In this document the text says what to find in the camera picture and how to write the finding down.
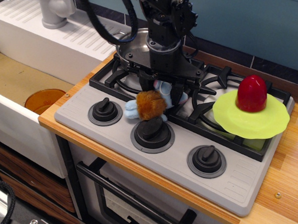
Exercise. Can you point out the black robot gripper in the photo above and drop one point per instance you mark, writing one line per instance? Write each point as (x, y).
(191, 75)

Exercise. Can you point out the stuffed elephant with brown mane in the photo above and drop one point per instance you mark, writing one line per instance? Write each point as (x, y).
(150, 104)

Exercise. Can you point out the red toy sweet potato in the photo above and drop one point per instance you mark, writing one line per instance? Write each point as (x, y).
(252, 94)

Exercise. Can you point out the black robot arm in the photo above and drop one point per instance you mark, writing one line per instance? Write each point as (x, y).
(170, 19)

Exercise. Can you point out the stainless steel pot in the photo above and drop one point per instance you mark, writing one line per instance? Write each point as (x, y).
(149, 54)

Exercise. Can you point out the middle black stove knob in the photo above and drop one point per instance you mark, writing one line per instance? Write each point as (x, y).
(152, 136)

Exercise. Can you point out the black stove knob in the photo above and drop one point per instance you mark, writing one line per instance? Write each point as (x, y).
(206, 161)
(152, 136)
(105, 113)

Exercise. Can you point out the left black stove knob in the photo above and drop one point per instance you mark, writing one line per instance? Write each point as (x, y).
(105, 113)

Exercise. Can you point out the grey toy stove top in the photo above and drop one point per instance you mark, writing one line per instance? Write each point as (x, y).
(235, 190)

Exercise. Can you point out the right black stove knob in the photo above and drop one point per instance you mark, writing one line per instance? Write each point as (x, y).
(206, 161)

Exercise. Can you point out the lime green plate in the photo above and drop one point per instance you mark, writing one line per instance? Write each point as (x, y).
(248, 124)

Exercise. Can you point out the toy oven door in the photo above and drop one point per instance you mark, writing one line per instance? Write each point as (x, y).
(117, 197)

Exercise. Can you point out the grey toy faucet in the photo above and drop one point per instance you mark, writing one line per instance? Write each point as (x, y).
(55, 12)

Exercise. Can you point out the white toy sink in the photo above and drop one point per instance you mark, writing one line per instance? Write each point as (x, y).
(34, 58)

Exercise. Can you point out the wood grain drawer fronts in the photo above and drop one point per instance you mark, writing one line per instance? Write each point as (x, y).
(37, 187)

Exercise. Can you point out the black oven door handle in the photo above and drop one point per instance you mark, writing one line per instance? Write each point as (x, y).
(92, 172)

